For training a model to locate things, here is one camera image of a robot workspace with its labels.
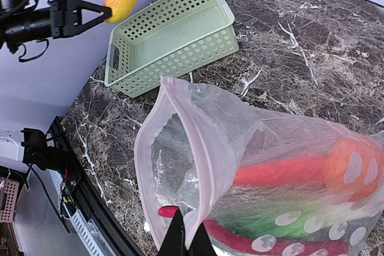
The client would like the white bok choy toy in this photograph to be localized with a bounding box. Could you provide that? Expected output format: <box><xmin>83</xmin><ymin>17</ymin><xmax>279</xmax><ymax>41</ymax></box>
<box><xmin>216</xmin><ymin>203</ymin><xmax>370</xmax><ymax>239</ymax></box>

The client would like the pink perforated storage basket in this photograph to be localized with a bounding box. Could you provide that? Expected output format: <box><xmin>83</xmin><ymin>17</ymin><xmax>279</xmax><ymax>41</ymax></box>
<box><xmin>0</xmin><ymin>177</ymin><xmax>19</xmax><ymax>223</ymax></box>

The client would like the dark red chili toy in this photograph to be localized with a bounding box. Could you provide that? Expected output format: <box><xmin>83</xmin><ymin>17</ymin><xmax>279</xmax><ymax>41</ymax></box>
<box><xmin>158</xmin><ymin>206</ymin><xmax>350</xmax><ymax>256</ymax></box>

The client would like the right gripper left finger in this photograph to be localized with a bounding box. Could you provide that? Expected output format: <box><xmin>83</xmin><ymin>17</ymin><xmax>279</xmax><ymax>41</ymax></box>
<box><xmin>157</xmin><ymin>209</ymin><xmax>186</xmax><ymax>256</ymax></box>

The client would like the white slotted cable duct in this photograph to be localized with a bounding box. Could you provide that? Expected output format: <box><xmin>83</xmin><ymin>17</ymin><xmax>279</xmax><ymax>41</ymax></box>
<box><xmin>49</xmin><ymin>170</ymin><xmax>115</xmax><ymax>256</ymax></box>

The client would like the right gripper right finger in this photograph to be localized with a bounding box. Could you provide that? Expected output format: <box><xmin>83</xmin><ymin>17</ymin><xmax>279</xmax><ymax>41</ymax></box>
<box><xmin>187</xmin><ymin>223</ymin><xmax>217</xmax><ymax>256</ymax></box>

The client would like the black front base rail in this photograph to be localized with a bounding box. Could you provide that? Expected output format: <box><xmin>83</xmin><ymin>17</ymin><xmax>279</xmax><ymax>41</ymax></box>
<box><xmin>46</xmin><ymin>116</ymin><xmax>143</xmax><ymax>255</ymax></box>

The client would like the orange fruit toy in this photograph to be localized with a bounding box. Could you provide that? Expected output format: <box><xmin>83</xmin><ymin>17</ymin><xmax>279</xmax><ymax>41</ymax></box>
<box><xmin>323</xmin><ymin>135</ymin><xmax>383</xmax><ymax>201</ymax></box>

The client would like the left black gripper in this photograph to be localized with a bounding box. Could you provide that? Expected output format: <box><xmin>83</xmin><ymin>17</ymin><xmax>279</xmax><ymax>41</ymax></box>
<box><xmin>1</xmin><ymin>0</ymin><xmax>112</xmax><ymax>54</ymax></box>

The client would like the red pepper toy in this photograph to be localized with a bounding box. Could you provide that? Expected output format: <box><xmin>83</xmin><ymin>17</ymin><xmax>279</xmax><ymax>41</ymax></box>
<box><xmin>233</xmin><ymin>155</ymin><xmax>327</xmax><ymax>188</ymax></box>

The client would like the beige perforated plastic basket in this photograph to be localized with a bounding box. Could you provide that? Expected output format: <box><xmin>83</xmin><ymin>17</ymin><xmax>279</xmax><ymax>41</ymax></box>
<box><xmin>104</xmin><ymin>0</ymin><xmax>239</xmax><ymax>98</ymax></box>

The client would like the clear zip top bag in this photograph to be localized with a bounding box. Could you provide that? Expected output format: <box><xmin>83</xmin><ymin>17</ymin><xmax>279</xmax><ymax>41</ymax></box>
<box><xmin>134</xmin><ymin>77</ymin><xmax>383</xmax><ymax>255</ymax></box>

